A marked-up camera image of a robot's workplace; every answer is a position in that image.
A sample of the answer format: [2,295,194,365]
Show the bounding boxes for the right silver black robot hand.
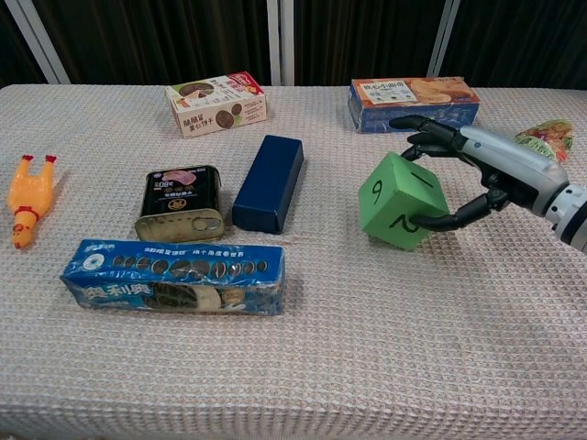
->
[388,114,570,233]

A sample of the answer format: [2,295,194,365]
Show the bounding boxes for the green numbered cube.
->
[357,151,451,252]

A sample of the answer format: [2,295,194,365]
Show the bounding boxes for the green snack bag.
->
[513,118,575,165]

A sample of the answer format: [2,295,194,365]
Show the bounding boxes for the orange blue biscuit box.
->
[347,76,482,135]

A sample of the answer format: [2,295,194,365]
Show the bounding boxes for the beige waffle tablecloth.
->
[0,83,587,440]

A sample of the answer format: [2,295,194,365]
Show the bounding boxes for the dark blue rectangular box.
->
[231,134,305,236]

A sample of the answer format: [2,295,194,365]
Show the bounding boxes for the white chocolate pie box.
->
[164,71,269,139]

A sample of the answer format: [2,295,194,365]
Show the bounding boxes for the black luncheon meat can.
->
[133,164,226,244]

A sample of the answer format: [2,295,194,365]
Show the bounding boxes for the blue Oreo cookie box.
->
[59,238,286,317]

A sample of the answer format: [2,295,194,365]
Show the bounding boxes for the yellow rubber chicken toy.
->
[6,154,59,250]

